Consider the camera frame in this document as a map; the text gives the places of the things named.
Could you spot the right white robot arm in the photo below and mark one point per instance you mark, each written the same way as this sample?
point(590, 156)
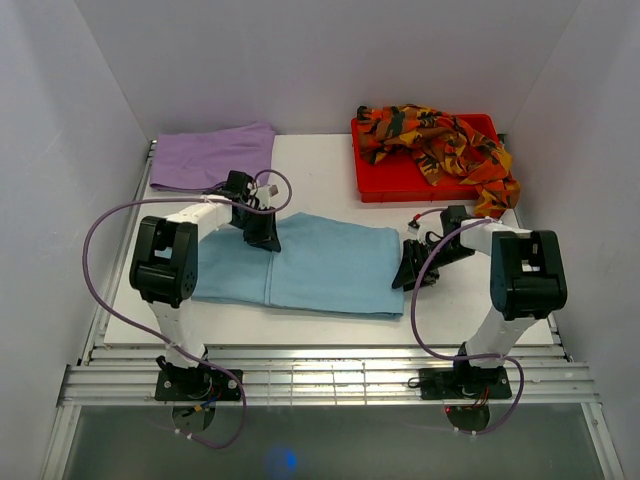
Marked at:
point(526, 284)

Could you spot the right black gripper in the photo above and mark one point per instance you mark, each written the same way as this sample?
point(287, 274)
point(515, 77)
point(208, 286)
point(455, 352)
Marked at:
point(409, 269)

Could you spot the red plastic tray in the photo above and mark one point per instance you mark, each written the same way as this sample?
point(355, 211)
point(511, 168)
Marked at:
point(398, 179)

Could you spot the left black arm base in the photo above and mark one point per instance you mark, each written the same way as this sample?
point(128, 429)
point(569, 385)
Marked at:
point(220, 387)

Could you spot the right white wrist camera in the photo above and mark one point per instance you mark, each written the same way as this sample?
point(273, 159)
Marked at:
point(413, 226)

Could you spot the orange camouflage trousers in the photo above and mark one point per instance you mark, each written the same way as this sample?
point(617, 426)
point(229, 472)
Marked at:
point(465, 147)

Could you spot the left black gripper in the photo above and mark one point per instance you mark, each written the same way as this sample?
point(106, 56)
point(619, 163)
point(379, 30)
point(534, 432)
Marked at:
point(271, 242)

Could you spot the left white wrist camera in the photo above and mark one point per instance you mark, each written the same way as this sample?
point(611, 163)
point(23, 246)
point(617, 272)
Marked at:
point(262, 196)

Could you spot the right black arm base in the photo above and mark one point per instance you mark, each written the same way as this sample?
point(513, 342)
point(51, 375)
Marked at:
point(473, 385)

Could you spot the folded purple trousers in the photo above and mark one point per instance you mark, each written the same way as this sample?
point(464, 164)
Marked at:
point(190, 162)

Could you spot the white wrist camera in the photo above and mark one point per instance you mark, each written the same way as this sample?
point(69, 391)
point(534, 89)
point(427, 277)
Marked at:
point(262, 196)
point(413, 226)

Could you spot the aluminium rail frame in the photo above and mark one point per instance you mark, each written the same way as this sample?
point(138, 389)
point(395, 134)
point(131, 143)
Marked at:
point(327, 394)

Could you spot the light blue trousers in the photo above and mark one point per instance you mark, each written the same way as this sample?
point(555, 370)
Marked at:
point(323, 265)

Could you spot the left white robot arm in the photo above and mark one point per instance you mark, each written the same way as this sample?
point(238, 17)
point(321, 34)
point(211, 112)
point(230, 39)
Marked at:
point(164, 268)

